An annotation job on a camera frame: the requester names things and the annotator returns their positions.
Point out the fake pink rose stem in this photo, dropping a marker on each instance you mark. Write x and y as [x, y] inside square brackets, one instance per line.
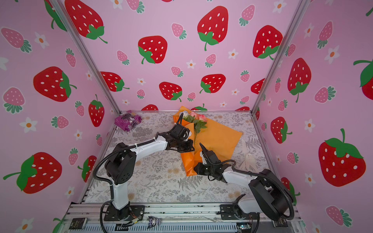
[200, 122]

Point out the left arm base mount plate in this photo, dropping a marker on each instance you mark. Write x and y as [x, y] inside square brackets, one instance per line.
[127, 213]

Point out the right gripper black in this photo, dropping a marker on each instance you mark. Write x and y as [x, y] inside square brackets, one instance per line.
[198, 169]

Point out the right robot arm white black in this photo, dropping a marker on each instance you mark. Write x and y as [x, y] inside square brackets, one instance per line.
[270, 195]

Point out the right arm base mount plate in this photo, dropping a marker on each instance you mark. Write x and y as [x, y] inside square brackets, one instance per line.
[232, 212]

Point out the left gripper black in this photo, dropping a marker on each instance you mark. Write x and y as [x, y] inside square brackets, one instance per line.
[189, 148]

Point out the right black label plate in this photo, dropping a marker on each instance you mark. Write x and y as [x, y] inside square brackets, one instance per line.
[281, 223]

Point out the small purple figure charm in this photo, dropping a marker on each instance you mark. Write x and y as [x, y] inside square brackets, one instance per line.
[153, 222]

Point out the purple plastic snack bag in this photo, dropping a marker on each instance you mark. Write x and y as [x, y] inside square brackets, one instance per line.
[128, 121]

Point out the left black label plate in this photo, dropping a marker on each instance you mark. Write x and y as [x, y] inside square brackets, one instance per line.
[78, 224]

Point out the orange wrapping paper sheet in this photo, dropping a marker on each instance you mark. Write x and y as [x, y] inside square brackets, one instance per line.
[216, 137]

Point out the black label plate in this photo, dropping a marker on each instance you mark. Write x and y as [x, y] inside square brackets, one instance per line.
[281, 223]
[78, 224]

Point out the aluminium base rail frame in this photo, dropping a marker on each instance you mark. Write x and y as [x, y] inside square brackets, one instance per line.
[175, 218]

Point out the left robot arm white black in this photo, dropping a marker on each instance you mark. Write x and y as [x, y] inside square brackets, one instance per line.
[118, 167]

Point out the fake pale rose stem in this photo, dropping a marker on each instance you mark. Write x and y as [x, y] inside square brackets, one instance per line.
[189, 118]

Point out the white ribbon strip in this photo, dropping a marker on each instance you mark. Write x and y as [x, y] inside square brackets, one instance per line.
[249, 162]

